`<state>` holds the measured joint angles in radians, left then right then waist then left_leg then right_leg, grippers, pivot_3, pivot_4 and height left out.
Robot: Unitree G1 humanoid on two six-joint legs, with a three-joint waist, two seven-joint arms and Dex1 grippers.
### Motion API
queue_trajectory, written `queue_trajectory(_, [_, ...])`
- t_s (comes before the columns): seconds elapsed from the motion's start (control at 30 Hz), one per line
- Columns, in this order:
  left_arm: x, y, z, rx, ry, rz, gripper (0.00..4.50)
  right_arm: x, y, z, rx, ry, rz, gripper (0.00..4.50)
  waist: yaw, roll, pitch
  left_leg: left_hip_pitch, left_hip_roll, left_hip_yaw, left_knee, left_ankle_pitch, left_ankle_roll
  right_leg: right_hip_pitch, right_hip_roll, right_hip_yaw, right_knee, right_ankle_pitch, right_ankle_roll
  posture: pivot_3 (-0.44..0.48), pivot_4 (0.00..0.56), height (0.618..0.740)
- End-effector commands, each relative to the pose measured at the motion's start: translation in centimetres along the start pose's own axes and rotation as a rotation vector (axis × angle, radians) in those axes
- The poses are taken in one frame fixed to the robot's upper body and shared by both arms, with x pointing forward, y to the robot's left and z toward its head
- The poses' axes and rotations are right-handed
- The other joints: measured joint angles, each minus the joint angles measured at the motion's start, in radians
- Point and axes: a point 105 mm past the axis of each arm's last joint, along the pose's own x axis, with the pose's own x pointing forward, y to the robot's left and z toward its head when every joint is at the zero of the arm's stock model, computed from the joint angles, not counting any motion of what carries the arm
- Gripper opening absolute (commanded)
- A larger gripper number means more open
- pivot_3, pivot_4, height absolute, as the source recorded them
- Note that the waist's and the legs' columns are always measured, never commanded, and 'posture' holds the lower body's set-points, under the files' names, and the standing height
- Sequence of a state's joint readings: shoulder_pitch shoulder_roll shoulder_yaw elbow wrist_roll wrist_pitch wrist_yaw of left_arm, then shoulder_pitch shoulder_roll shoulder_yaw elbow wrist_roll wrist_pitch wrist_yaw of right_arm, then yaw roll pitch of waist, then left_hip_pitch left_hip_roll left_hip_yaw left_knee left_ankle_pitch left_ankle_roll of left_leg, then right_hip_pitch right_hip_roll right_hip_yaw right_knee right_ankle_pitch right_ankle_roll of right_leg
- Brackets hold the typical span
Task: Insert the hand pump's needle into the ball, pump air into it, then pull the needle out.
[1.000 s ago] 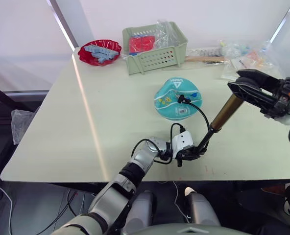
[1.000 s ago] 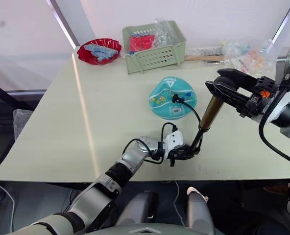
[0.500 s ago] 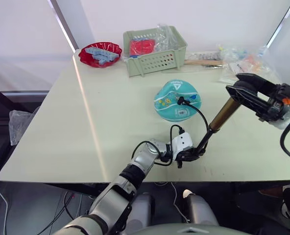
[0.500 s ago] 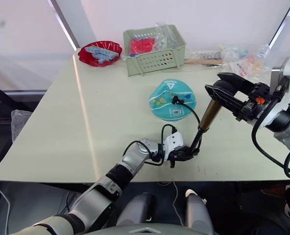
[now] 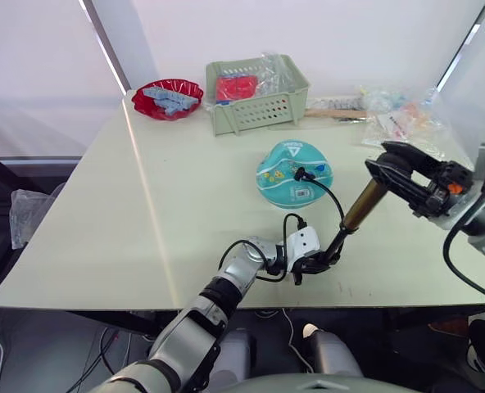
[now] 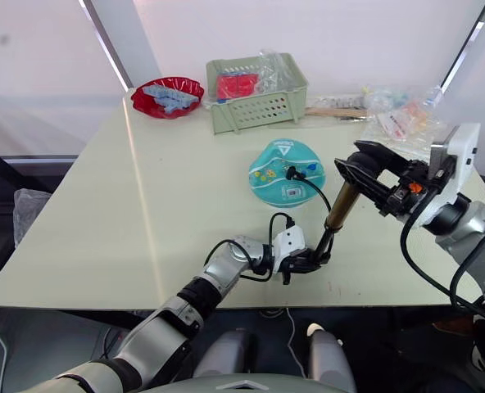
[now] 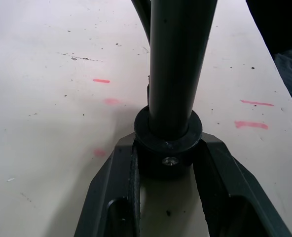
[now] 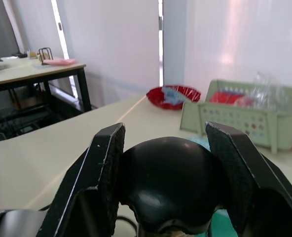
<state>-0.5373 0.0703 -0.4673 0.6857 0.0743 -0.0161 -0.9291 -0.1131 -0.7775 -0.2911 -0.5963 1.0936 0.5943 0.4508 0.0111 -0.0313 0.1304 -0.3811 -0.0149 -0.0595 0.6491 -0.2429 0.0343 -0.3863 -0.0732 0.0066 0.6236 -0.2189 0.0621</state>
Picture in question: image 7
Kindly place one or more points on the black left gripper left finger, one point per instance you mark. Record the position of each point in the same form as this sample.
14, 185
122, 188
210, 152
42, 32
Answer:
111, 187

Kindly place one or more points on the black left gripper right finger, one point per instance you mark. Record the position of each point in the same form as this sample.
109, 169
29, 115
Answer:
234, 182

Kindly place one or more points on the dark grey cloth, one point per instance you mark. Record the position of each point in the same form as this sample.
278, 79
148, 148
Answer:
284, 44

